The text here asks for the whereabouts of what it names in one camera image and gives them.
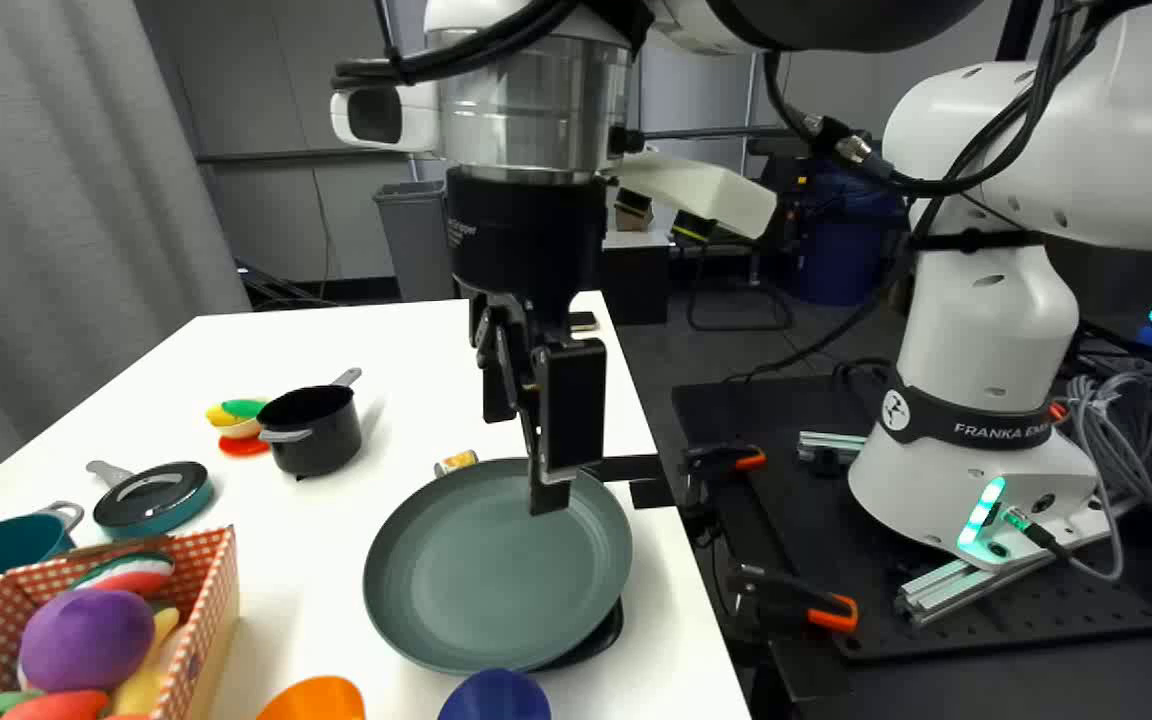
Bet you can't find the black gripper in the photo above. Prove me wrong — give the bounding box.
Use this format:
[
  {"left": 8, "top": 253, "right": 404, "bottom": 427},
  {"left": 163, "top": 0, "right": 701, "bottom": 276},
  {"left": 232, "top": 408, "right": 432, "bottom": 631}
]
[{"left": 443, "top": 164, "right": 613, "bottom": 520}]

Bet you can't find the black flat plate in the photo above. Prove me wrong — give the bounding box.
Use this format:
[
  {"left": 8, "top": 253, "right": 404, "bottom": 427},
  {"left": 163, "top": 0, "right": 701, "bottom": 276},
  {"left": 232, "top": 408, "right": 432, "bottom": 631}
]
[{"left": 598, "top": 451, "right": 669, "bottom": 484}]

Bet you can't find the grey round plate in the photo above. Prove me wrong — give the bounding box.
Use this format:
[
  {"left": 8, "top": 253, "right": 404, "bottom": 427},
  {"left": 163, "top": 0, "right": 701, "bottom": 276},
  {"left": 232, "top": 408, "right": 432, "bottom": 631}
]
[{"left": 361, "top": 458, "right": 637, "bottom": 675}]

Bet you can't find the blue plastic cup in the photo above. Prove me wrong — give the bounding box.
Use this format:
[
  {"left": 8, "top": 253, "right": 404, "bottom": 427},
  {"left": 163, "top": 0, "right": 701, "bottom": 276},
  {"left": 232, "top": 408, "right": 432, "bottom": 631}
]
[{"left": 435, "top": 665, "right": 555, "bottom": 720}]

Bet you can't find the small yellow toy bottle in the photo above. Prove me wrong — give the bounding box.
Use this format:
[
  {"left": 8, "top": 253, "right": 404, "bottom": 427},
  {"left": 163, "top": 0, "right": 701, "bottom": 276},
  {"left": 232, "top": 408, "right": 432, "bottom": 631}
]
[{"left": 432, "top": 450, "right": 484, "bottom": 481}]

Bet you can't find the black cabinet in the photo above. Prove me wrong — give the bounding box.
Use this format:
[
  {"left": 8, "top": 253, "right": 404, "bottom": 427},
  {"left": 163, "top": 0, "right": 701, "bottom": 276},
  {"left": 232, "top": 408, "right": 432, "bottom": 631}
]
[{"left": 593, "top": 195, "right": 673, "bottom": 330}]

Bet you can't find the grey trash bin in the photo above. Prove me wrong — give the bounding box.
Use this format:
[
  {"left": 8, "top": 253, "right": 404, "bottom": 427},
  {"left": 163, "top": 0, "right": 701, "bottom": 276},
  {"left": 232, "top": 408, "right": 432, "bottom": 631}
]
[{"left": 371, "top": 180, "right": 457, "bottom": 303}]

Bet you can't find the black orange bar clamp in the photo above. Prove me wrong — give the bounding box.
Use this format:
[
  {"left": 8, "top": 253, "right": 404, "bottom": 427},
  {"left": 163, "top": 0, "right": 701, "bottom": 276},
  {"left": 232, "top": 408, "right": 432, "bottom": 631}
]
[
  {"left": 682, "top": 440, "right": 771, "bottom": 481},
  {"left": 734, "top": 560, "right": 866, "bottom": 640}
]

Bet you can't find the black toy pot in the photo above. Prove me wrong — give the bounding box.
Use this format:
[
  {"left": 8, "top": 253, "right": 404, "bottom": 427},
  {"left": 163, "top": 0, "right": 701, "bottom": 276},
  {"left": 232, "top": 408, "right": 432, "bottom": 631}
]
[{"left": 253, "top": 363, "right": 368, "bottom": 481}]

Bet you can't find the black perforated base board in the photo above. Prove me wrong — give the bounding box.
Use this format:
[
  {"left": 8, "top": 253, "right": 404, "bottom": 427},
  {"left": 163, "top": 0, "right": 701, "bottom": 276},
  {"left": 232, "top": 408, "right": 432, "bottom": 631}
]
[{"left": 669, "top": 371, "right": 1152, "bottom": 668}]

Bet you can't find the blue bin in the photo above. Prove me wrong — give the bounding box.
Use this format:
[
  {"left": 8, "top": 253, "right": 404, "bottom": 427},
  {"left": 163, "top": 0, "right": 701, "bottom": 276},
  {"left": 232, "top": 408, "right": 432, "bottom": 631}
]
[{"left": 790, "top": 158, "right": 911, "bottom": 309}]

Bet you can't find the teal pan with glass lid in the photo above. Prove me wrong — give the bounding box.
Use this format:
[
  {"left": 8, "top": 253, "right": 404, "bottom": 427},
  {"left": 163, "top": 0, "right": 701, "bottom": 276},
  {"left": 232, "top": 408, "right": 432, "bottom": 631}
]
[{"left": 83, "top": 458, "right": 219, "bottom": 543}]

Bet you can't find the red white green plush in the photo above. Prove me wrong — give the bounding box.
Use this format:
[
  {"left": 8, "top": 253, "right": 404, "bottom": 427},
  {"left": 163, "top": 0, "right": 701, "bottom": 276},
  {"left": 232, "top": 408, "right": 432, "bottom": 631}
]
[{"left": 73, "top": 554, "right": 176, "bottom": 606}]

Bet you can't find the yellow plush toy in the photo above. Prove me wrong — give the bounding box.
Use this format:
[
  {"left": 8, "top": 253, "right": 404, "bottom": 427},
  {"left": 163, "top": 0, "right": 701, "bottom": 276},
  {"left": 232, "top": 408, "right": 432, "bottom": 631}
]
[{"left": 111, "top": 606, "right": 188, "bottom": 717}]

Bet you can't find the purple plush toy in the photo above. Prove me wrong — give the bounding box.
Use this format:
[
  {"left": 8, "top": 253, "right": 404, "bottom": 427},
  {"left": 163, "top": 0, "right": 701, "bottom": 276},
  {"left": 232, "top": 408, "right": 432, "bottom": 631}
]
[{"left": 18, "top": 587, "right": 159, "bottom": 697}]

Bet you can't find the grey curtain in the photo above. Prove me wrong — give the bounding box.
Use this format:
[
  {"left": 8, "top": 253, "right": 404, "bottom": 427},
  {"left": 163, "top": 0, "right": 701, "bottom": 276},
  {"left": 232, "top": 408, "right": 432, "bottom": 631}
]
[{"left": 0, "top": 0, "right": 253, "bottom": 512}]

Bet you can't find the red orange plush toy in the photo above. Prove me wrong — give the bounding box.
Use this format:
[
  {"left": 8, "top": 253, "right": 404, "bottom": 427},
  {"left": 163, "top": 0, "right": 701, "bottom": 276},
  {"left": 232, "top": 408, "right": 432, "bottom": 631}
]
[{"left": 0, "top": 684, "right": 111, "bottom": 720}]

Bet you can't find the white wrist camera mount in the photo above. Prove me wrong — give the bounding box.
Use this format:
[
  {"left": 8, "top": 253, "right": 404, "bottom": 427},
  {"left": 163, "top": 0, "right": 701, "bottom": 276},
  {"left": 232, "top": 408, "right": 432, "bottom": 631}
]
[{"left": 602, "top": 147, "right": 784, "bottom": 247}]

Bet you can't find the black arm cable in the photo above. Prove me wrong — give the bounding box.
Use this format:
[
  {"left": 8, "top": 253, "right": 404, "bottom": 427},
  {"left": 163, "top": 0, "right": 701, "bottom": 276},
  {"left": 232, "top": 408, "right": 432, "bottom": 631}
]
[{"left": 371, "top": 0, "right": 1111, "bottom": 255}]

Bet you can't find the aluminium profile rail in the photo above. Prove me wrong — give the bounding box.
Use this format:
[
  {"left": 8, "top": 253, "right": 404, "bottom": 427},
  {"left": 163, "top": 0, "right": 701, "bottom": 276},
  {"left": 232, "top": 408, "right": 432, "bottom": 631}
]
[{"left": 895, "top": 512, "right": 1111, "bottom": 628}]

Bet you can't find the grey cable bundle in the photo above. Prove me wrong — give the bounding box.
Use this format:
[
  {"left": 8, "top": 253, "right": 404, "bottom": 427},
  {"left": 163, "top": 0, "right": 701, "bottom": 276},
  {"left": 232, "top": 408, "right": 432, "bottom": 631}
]
[{"left": 1060, "top": 363, "right": 1152, "bottom": 586}]

